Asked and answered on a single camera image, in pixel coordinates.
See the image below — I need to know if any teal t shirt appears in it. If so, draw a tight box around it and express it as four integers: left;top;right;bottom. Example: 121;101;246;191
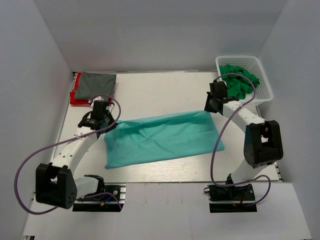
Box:
104;110;225;169

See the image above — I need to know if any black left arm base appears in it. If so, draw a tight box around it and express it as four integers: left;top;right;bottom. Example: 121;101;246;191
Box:
72;174;126;213

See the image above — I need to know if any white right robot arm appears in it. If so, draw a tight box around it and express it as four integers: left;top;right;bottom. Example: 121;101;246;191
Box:
204;80;284;200

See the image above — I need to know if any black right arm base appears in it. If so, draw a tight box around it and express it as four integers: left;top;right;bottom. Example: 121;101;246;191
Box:
203;184;257;214

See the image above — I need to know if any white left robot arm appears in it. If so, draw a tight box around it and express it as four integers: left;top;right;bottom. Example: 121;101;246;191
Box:
35;96;117;209

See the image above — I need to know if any crumpled green t shirt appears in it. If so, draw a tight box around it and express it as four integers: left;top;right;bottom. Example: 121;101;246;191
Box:
219;64;260;100

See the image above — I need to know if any folded red t shirt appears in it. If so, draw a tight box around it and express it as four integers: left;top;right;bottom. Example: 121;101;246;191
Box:
69;72;113;106

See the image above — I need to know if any folded grey t shirt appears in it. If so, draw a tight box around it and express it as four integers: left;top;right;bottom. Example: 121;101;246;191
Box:
73;71;117;101

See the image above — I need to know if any white plastic basket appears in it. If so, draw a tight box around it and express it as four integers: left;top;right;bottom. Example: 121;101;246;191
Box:
215;55;273;106

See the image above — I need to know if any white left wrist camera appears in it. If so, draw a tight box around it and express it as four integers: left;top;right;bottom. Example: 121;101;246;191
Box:
88;95;109;104

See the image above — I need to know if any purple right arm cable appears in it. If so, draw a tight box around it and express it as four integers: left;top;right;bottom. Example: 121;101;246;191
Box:
209;73;272;207

